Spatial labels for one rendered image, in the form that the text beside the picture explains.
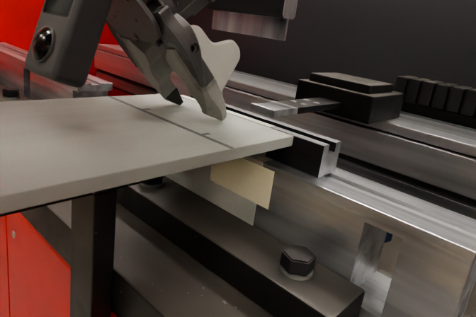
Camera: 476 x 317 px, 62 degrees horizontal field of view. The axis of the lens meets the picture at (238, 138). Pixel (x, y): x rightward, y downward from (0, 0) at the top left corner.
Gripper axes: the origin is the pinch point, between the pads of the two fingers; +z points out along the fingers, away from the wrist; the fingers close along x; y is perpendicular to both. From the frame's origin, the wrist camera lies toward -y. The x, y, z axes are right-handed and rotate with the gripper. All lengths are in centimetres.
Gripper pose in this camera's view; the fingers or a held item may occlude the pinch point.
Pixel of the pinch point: (190, 107)
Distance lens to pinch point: 38.7
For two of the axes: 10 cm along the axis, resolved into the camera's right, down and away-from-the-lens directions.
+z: 3.4, 6.5, 6.8
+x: -7.2, -2.9, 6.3
